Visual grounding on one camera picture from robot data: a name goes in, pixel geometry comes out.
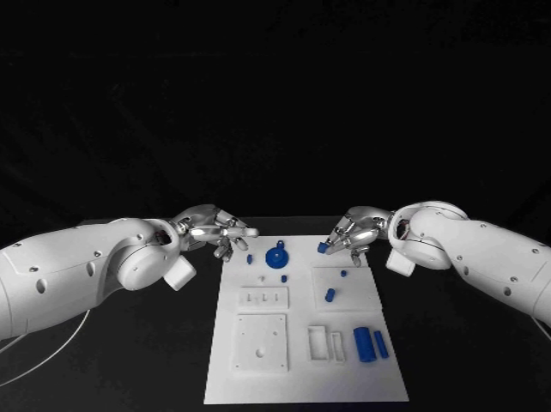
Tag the thick blue long cylinder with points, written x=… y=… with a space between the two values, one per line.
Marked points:
x=364 y=344

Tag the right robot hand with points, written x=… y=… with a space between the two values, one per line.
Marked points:
x=358 y=230

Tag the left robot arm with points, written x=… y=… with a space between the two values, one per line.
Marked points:
x=70 y=257

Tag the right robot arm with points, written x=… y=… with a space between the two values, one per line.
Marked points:
x=479 y=254

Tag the blue short cylinder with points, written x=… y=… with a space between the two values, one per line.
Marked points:
x=329 y=295

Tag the white task board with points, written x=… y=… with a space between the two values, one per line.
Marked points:
x=302 y=322

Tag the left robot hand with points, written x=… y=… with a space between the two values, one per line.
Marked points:
x=210 y=225

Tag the blue gear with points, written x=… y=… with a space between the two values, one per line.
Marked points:
x=278 y=256

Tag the blue plug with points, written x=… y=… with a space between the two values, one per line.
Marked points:
x=322 y=247

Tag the thin blue long cylinder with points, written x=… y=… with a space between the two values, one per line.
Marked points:
x=381 y=344

